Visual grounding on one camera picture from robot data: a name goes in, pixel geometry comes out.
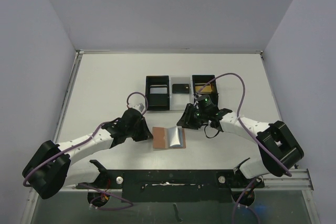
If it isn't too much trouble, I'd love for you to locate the tan leather card holder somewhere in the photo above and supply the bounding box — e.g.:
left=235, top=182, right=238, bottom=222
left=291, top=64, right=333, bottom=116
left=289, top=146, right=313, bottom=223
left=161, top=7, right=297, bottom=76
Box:
left=152, top=126, right=186, bottom=150

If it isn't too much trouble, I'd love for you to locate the white bin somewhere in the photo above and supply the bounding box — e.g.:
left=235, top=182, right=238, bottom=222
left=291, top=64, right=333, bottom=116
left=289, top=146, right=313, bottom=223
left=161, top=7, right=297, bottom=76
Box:
left=169, top=75, right=193, bottom=111

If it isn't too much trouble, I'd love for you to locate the black bin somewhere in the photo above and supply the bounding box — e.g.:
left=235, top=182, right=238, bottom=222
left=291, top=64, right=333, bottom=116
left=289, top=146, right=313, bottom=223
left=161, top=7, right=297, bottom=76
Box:
left=145, top=76, right=170, bottom=111
left=192, top=74, right=218, bottom=105

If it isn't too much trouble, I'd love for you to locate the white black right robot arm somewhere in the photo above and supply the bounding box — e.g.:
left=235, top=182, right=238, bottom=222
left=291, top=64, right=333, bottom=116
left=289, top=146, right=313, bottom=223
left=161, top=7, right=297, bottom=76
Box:
left=177, top=103, right=304, bottom=187

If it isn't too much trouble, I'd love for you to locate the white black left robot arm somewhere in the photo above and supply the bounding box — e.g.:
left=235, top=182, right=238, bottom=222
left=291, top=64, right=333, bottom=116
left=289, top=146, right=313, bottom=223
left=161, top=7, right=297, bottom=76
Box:
left=22, top=108, right=153, bottom=199

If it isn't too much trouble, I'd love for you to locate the gold card in bin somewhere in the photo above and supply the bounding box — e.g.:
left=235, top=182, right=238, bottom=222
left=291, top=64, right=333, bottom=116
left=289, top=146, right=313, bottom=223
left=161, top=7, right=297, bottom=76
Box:
left=195, top=83, right=212, bottom=94

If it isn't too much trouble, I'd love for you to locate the black card in bin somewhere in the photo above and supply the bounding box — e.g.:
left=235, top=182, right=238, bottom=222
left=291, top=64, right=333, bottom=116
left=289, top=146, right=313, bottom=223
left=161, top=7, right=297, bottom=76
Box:
left=172, top=83, right=190, bottom=94

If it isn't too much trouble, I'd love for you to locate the silver card in bin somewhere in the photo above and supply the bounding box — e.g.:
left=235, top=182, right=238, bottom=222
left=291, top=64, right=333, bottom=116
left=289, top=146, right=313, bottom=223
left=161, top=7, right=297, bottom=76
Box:
left=150, top=85, right=168, bottom=94

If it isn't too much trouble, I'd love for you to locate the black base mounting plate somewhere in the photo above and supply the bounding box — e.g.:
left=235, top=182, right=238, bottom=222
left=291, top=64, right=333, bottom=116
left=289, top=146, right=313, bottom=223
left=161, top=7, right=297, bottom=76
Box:
left=76, top=169, right=265, bottom=203

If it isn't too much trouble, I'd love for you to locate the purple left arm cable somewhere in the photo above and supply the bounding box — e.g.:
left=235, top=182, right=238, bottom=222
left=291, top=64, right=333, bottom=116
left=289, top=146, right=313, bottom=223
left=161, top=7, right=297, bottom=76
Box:
left=23, top=91, right=149, bottom=211

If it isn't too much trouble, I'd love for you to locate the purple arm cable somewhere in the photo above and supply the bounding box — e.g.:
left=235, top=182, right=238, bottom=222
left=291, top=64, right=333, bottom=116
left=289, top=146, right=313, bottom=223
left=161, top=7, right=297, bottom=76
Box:
left=23, top=91, right=149, bottom=211
left=194, top=73, right=292, bottom=224

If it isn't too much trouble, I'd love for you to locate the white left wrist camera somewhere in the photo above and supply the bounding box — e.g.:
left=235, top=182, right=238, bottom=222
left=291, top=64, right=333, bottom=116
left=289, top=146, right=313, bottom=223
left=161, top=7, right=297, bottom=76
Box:
left=131, top=103, right=145, bottom=114

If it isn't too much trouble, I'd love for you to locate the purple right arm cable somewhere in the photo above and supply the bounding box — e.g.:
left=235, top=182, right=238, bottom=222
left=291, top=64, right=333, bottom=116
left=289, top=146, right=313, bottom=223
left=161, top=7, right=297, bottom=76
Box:
left=194, top=73, right=292, bottom=224

